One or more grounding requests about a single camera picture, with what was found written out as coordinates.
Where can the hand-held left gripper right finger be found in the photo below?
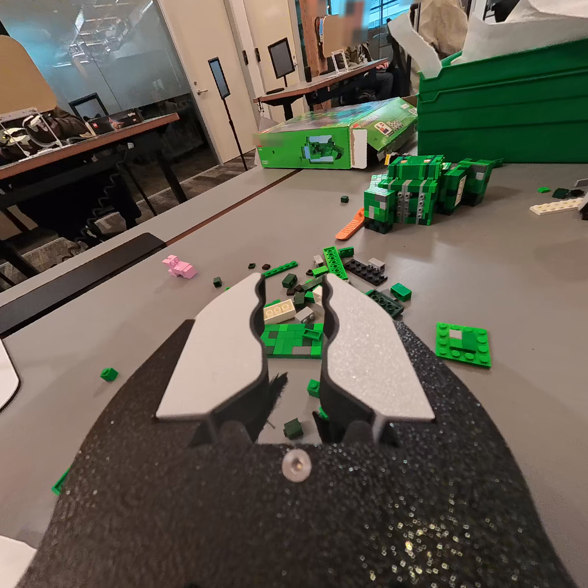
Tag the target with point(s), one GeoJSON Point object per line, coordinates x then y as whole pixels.
{"type": "Point", "coordinates": [372, 363]}

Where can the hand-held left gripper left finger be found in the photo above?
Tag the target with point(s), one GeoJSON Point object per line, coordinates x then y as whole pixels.
{"type": "Point", "coordinates": [220, 358]}

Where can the green mosaic tile plate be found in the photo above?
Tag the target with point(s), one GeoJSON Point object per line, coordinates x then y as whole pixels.
{"type": "Point", "coordinates": [285, 340]}

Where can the green brick creeper model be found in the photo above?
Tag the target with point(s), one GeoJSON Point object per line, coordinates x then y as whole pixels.
{"type": "Point", "coordinates": [413, 193]}

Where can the green plastic bin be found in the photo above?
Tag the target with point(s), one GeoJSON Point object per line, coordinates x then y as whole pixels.
{"type": "Point", "coordinates": [505, 115]}

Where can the grey desk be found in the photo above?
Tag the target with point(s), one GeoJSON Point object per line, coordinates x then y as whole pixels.
{"type": "Point", "coordinates": [505, 413]}

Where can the dark green wide brick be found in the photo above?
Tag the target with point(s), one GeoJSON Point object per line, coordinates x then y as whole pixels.
{"type": "Point", "coordinates": [385, 303]}

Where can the cream hollow brick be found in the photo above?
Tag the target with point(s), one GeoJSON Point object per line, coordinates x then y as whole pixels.
{"type": "Point", "coordinates": [279, 311]}

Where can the pile of loose toy bricks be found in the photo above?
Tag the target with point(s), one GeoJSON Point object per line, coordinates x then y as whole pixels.
{"type": "Point", "coordinates": [403, 291]}

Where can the black studded plate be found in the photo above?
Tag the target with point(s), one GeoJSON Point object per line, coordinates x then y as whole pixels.
{"type": "Point", "coordinates": [365, 272]}

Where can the small square green plate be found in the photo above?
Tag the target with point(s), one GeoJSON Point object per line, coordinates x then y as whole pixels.
{"type": "Point", "coordinates": [464, 347]}

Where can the pink toy pig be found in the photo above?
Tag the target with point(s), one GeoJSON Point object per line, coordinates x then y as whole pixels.
{"type": "Point", "coordinates": [179, 267]}

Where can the long green holed brick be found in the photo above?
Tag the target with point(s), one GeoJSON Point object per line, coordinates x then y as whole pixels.
{"type": "Point", "coordinates": [335, 262]}

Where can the thin long green plate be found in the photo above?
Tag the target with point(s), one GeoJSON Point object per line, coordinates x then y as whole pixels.
{"type": "Point", "coordinates": [280, 268]}

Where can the single small green cube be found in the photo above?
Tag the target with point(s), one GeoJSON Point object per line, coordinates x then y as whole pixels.
{"type": "Point", "coordinates": [109, 375]}

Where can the orange brick separator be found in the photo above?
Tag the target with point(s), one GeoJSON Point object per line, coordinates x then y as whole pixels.
{"type": "Point", "coordinates": [349, 227]}

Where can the large green studded plate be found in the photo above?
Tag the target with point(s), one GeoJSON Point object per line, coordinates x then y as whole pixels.
{"type": "Point", "coordinates": [60, 482]}

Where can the white rounded board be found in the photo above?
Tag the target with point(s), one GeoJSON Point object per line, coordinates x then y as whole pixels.
{"type": "Point", "coordinates": [7, 376]}

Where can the white flat brick plate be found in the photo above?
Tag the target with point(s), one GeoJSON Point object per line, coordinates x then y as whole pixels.
{"type": "Point", "coordinates": [551, 207]}

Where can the green cardboard toy box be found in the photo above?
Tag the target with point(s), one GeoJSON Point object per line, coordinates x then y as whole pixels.
{"type": "Point", "coordinates": [390, 119]}

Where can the brown-edged office table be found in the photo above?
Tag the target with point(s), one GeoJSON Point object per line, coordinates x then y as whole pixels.
{"type": "Point", "coordinates": [138, 123]}
{"type": "Point", "coordinates": [321, 82]}

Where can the black toy box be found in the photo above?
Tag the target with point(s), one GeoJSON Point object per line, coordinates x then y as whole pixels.
{"type": "Point", "coordinates": [115, 121]}

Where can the black tablet on stand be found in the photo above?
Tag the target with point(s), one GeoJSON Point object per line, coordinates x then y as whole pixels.
{"type": "Point", "coordinates": [219, 78]}

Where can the white sheet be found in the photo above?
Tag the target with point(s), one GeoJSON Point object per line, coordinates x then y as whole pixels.
{"type": "Point", "coordinates": [13, 565]}

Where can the white door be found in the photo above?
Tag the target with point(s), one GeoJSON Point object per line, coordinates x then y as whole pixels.
{"type": "Point", "coordinates": [193, 55]}

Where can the black monitor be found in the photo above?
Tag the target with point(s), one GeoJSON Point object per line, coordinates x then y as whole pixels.
{"type": "Point", "coordinates": [281, 57]}

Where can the tan curved panel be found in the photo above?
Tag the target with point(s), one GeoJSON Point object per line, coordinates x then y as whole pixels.
{"type": "Point", "coordinates": [23, 78]}

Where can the beige coat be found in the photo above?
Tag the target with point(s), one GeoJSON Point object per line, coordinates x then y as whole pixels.
{"type": "Point", "coordinates": [445, 27]}

